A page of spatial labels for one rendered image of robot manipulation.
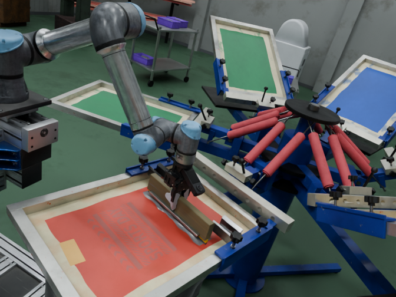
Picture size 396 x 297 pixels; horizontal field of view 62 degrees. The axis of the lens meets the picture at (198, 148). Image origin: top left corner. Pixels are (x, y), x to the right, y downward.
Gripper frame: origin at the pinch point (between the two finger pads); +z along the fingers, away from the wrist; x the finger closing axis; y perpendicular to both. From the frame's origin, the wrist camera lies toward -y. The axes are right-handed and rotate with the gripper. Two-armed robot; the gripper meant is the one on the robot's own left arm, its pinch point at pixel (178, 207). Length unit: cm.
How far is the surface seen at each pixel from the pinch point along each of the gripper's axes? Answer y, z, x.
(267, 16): 427, -49, -667
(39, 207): 27, 3, 42
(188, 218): -7.5, -0.4, 1.6
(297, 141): -7, -20, -71
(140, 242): -4.1, 5.1, 20.3
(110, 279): -11.9, 5.4, 37.0
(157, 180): 13.1, -5.3, 1.2
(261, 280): -7, 99, -99
